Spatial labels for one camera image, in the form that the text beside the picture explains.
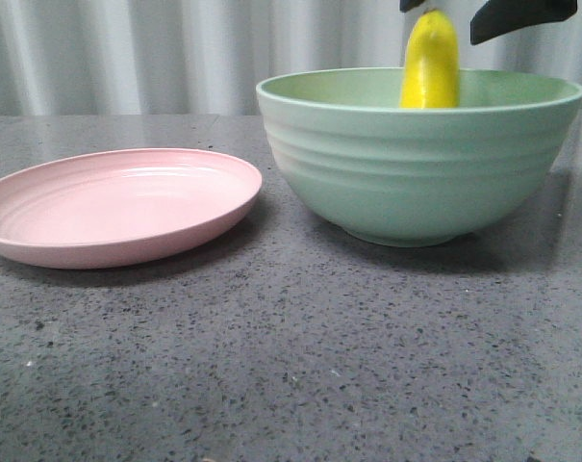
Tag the white pleated curtain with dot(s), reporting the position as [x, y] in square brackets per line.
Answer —
[180, 57]

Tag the green ribbed bowl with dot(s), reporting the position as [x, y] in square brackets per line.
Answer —
[414, 177]

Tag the pink plate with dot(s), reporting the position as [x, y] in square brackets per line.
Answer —
[123, 207]

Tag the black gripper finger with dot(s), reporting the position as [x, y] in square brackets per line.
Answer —
[500, 17]
[407, 5]

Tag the yellow banana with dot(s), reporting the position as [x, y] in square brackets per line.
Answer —
[431, 69]

